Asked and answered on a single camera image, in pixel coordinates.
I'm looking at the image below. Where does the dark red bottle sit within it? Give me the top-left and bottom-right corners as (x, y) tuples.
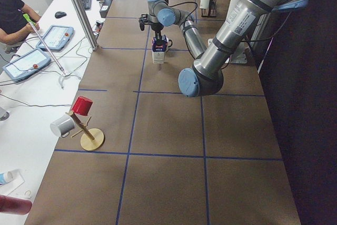
(1, 195), (32, 215)

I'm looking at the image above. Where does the seated person black shirt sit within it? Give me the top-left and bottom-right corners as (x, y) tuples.
(1, 0), (41, 45)

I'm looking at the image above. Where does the red metal cup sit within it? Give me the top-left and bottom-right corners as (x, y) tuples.
(72, 96), (93, 116)

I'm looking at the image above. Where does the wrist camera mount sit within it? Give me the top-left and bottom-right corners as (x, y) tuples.
(138, 14), (151, 31)

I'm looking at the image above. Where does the aluminium frame post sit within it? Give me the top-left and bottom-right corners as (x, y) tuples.
(71, 0), (98, 51)

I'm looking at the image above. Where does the wooden mug tree stand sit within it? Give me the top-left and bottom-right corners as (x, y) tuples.
(67, 111), (105, 151)

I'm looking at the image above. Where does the black wire mug rack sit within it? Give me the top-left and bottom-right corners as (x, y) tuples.
(201, 0), (217, 18)

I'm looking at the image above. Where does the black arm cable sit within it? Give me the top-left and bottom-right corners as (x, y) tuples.
(168, 1), (199, 23)

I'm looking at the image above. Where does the white smiley face mug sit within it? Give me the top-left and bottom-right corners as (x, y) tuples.
(166, 39), (173, 51)

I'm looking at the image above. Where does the teach pendant tablet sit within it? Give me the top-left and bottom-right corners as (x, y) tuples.
(3, 48), (51, 82)
(43, 25), (74, 52)

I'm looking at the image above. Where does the black computer mouse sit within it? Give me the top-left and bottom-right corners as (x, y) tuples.
(54, 11), (67, 19)

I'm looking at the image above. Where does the teach pendant tablet far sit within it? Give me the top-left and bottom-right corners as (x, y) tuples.
(43, 25), (74, 52)

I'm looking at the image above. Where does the teach pendant tablet near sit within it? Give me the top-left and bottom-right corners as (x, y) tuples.
(3, 48), (51, 82)

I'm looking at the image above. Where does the blue Pascual milk carton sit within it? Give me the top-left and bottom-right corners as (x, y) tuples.
(152, 35), (169, 64)

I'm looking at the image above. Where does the grey metal cup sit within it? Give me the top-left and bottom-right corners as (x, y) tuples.
(50, 114), (75, 137)

